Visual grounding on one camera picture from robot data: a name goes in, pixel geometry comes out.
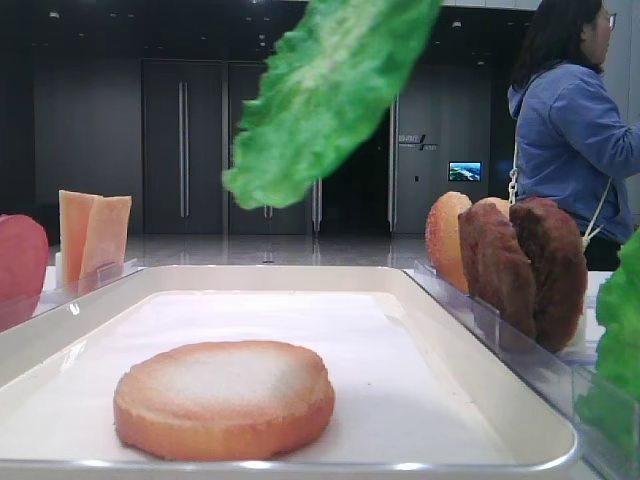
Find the green lettuce leaf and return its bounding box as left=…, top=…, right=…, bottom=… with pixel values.
left=575, top=233, right=639, bottom=479
left=222, top=1, right=441, bottom=209

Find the inner brown meat patty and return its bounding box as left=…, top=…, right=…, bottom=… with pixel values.
left=458, top=202, right=536, bottom=338

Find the bread slice on tray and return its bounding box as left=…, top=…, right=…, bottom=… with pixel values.
left=113, top=340, right=335, bottom=461

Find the inner orange cheese slice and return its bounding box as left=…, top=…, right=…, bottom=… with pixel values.
left=79, top=196, right=132, bottom=279

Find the orange cheese slice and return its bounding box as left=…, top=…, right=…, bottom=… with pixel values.
left=79, top=196, right=132, bottom=279
left=59, top=190, right=101, bottom=285

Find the outer dark meat patty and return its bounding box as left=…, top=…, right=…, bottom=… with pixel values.
left=510, top=197, right=588, bottom=353

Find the outer orange cheese slice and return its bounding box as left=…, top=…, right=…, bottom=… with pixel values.
left=59, top=190, right=101, bottom=285

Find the inner bun slice right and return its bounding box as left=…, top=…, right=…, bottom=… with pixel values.
left=425, top=191, right=471, bottom=293

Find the bun slice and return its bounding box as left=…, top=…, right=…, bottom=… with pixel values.
left=425, top=191, right=471, bottom=293
left=477, top=197, right=510, bottom=218

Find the white rectangular metal tray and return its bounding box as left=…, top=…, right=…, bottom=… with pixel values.
left=1, top=266, right=579, bottom=479

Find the outer bun slice right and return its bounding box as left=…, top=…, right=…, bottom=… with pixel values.
left=477, top=197, right=510, bottom=218

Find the left clear acrylic rack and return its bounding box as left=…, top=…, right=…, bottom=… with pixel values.
left=1, top=253, right=142, bottom=332

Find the clear acrylic rack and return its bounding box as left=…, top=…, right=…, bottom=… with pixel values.
left=410, top=260, right=639, bottom=479
left=1, top=253, right=142, bottom=332

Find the right clear acrylic rack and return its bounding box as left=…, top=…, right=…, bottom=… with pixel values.
left=410, top=260, right=639, bottom=479

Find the person in blue hoodie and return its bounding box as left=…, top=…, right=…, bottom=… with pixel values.
left=508, top=0, right=639, bottom=271

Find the small wall display screen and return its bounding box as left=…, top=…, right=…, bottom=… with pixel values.
left=448, top=162, right=482, bottom=182

